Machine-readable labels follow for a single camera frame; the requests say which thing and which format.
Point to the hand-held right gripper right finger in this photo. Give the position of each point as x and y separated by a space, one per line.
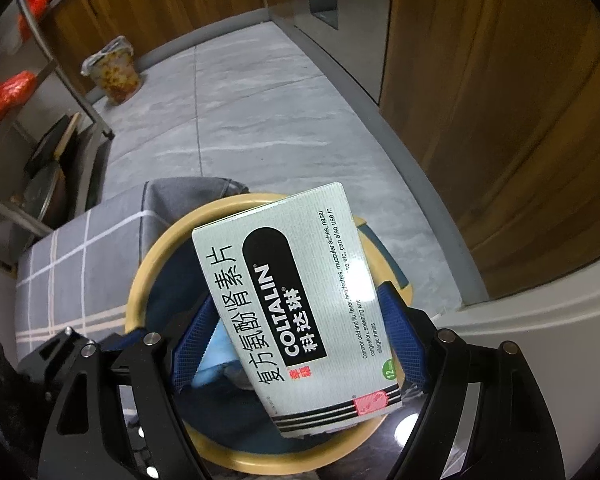
405 340

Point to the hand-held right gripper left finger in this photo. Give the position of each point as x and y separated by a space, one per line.
195 350

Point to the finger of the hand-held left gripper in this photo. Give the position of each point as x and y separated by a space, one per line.
55 355

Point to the light blue face mask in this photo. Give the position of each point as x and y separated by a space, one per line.
215 360

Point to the blue bin with yellow rim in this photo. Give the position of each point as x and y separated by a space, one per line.
170 285

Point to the white green medicine box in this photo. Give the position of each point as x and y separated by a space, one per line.
305 310

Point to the grey checked cloth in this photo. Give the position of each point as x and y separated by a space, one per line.
105 260

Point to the white door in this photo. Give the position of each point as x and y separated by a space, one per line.
555 320

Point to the grey pot lid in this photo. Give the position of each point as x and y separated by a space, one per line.
42 190

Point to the dark frying pan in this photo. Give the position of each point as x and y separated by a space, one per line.
50 142

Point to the wooden kitchen cabinets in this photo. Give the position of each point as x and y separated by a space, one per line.
505 110

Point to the orange plastic bag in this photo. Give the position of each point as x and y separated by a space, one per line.
7 95

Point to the metal shelf rack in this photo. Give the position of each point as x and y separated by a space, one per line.
55 80

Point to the printed bin with plastic liner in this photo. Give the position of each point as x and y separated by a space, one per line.
112 72

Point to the stainless steel oven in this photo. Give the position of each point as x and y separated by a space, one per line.
355 25

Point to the red plastic bag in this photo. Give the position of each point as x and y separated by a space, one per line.
32 10

